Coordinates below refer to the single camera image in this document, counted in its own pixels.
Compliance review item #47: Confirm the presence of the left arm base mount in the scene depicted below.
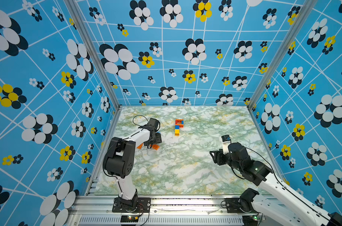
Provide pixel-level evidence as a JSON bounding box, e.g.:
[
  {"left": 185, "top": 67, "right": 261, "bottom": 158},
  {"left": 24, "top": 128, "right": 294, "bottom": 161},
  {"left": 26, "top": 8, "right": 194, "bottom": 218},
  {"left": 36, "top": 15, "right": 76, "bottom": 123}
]
[{"left": 112, "top": 197, "right": 151, "bottom": 213}]

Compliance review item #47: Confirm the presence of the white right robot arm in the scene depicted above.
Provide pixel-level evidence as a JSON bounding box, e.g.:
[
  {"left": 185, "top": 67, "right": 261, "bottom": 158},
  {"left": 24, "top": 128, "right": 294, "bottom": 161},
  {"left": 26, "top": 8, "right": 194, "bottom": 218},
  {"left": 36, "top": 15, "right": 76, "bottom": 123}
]
[{"left": 209, "top": 135, "right": 342, "bottom": 226}]

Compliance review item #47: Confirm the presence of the left aluminium corner post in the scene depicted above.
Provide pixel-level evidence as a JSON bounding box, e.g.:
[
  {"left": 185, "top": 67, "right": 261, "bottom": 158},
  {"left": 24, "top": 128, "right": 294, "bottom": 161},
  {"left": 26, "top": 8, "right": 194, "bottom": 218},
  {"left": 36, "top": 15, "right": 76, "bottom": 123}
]
[{"left": 64, "top": 0, "right": 120, "bottom": 112}]

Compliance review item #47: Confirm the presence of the right aluminium corner post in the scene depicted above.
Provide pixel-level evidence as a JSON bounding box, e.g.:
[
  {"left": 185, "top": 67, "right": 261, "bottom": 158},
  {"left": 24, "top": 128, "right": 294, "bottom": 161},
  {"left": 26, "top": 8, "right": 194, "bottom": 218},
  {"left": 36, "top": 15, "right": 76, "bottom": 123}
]
[{"left": 247, "top": 0, "right": 317, "bottom": 112}]

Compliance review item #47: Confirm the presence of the aluminium front rail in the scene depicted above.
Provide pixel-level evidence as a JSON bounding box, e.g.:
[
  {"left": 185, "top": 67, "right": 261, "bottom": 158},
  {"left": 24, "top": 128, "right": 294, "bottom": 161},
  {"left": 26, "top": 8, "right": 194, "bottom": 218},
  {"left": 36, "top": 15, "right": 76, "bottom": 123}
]
[{"left": 67, "top": 195, "right": 304, "bottom": 226}]

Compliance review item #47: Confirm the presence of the orange long lego plate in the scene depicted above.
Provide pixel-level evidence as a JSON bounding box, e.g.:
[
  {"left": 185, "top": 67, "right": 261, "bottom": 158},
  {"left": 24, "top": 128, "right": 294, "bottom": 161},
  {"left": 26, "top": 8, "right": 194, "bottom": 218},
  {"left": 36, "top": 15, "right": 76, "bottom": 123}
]
[{"left": 152, "top": 145, "right": 160, "bottom": 150}]

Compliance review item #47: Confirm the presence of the aluminium corner post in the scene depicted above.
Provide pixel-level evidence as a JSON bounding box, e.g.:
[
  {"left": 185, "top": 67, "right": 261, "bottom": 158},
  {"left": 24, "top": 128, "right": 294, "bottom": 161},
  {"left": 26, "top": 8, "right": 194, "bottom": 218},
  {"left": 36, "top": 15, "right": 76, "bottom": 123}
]
[
  {"left": 64, "top": 0, "right": 120, "bottom": 112},
  {"left": 247, "top": 0, "right": 317, "bottom": 112}
]

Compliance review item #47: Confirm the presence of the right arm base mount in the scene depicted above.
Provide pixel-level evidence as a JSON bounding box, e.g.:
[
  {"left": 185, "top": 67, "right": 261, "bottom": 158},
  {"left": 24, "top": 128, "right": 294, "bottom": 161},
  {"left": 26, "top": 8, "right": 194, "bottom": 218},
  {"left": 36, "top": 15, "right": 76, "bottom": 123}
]
[{"left": 224, "top": 198, "right": 257, "bottom": 214}]

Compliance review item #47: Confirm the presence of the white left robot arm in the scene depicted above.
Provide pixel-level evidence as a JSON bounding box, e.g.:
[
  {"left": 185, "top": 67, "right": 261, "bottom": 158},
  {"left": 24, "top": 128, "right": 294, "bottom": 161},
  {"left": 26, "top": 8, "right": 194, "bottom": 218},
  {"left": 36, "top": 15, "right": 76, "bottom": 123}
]
[{"left": 102, "top": 118, "right": 162, "bottom": 211}]

